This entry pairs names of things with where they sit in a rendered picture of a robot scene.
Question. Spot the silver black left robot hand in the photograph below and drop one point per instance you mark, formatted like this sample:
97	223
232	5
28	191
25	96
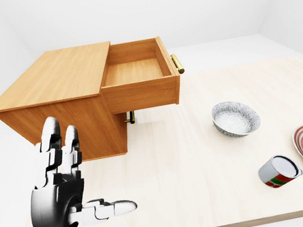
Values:
53	202

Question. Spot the wooden cabinet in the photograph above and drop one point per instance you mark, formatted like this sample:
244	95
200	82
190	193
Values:
50	85

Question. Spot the open wooden drawer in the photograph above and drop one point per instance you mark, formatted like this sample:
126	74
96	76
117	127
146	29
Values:
140	75

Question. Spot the white tin with red print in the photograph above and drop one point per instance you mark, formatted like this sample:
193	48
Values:
278	171

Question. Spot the patterned grey white bowl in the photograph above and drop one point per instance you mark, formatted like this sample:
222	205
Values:
235	119

